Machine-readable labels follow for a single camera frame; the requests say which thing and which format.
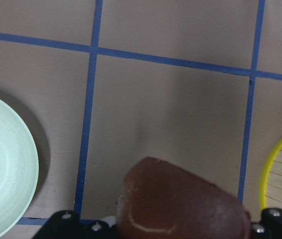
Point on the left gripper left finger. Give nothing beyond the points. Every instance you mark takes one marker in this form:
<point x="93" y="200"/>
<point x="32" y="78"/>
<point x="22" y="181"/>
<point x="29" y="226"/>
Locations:
<point x="66" y="224"/>

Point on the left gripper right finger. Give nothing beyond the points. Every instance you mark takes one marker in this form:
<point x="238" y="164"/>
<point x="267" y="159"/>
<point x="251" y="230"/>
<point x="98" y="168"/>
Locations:
<point x="270" y="225"/>

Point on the brown steamed bun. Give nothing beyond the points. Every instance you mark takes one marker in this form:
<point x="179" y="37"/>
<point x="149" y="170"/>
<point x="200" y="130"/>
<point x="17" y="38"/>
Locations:
<point x="162" y="201"/>

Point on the light green plate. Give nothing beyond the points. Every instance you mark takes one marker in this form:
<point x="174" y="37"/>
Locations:
<point x="19" y="167"/>

